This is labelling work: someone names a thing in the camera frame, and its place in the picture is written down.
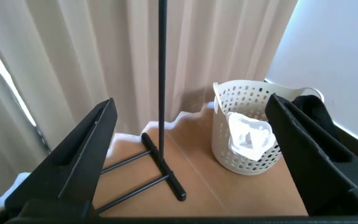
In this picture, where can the white laundry basket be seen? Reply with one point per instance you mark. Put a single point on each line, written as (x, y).
(247, 90)

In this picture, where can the black garment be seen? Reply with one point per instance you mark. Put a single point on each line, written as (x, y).
(314, 109)

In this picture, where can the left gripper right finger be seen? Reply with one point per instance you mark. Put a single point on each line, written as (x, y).
(315, 174)

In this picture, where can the black clothes rack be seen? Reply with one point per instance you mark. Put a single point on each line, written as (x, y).
(162, 62)

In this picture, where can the white garment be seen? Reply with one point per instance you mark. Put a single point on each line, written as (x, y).
(250, 137)

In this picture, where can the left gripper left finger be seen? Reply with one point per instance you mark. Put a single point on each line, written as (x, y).
(42, 186)

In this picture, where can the beige curtain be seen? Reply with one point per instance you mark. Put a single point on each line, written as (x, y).
(73, 46)

